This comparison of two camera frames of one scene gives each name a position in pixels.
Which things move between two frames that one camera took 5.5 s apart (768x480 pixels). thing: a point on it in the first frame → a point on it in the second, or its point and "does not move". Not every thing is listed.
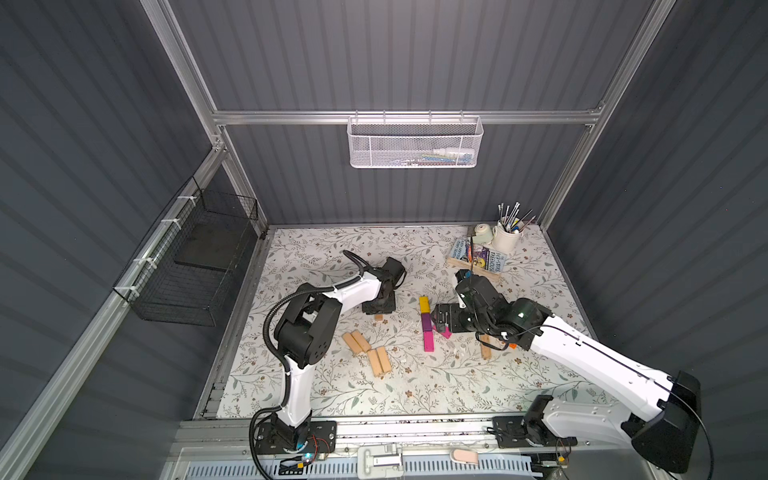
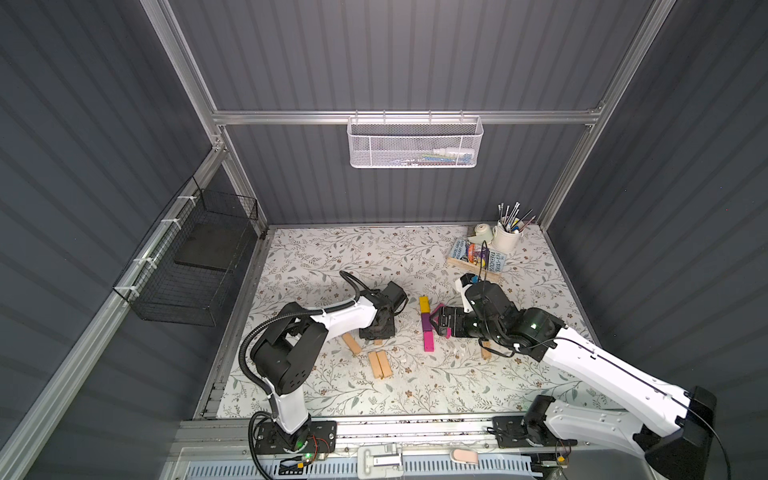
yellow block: [424, 304] does not move
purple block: [426, 322] does not move
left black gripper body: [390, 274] → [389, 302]
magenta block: [428, 341] does not move
